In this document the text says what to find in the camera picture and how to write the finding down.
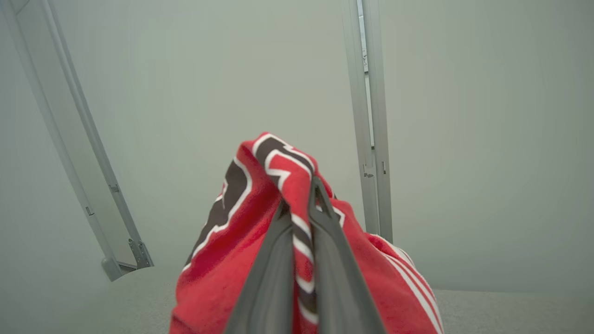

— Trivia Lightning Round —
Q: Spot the grey metal frame post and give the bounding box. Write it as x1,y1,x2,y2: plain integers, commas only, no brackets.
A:
341,0,394,244

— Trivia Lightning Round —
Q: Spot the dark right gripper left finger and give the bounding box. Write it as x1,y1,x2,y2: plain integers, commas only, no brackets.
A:
224,199,295,334

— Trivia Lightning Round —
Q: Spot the grey metal frame with bracket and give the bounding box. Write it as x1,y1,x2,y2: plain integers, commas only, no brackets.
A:
0,0,155,282

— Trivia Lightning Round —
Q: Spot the red basketball jersey number 23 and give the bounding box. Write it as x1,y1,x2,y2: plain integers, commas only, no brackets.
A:
169,132,444,334

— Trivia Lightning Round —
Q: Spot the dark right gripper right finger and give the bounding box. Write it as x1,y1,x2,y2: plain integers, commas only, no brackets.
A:
309,176,386,334

